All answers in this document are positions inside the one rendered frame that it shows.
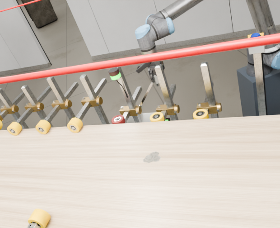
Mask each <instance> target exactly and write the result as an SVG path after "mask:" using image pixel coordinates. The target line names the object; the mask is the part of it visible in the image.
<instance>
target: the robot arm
mask: <svg viewBox="0 0 280 228"><path fill-rule="evenodd" d="M202 1H203V0H177V1H175V2H173V3H172V4H171V5H169V6H167V7H166V8H164V9H163V10H161V11H159V12H157V13H156V14H151V15H149V16H148V17H147V18H146V21H145V25H143V26H140V27H138V28H137V29H136V31H135V36H136V39H137V42H138V45H139V47H140V51H141V54H142V55H146V54H152V53H157V49H156V45H155V41H157V40H160V39H162V38H164V37H166V36H168V35H171V34H172V33H174V31H175V28H174V24H173V22H172V21H173V20H174V19H176V18H177V17H179V16H180V15H182V14H183V13H185V12H187V11H188V10H189V9H191V8H192V7H194V6H196V5H197V4H199V3H200V2H202ZM246 3H247V5H248V8H249V11H250V14H251V17H252V20H253V23H254V25H255V28H256V31H257V33H264V36H266V35H271V34H277V31H276V28H275V24H274V21H273V18H272V14H271V10H270V7H269V4H268V1H267V0H246ZM247 60H248V64H247V68H246V73H247V74H248V75H249V76H253V77H255V68H254V58H253V54H249V50H248V48H247ZM263 63H264V75H265V76H266V75H268V74H270V73H271V72H272V70H273V69H277V70H280V43H279V44H272V45H266V46H265V52H263ZM157 64H162V66H163V69H165V67H164V63H163V61H157V62H148V63H142V64H141V65H140V66H138V67H137V69H136V72H137V73H140V72H141V71H143V70H144V69H145V68H146V67H148V73H149V76H150V79H151V81H152V82H153V83H154V84H155V85H156V86H157V87H158V86H159V81H158V77H157V74H156V71H155V67H156V65H157Z"/></svg>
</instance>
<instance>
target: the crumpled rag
mask: <svg viewBox="0 0 280 228"><path fill-rule="evenodd" d="M158 155H159V152H152V153H150V155H147V156H146V157H145V159H143V162H147V163H150V162H158V161H159V160H160V158H161V157H160V156H158Z"/></svg>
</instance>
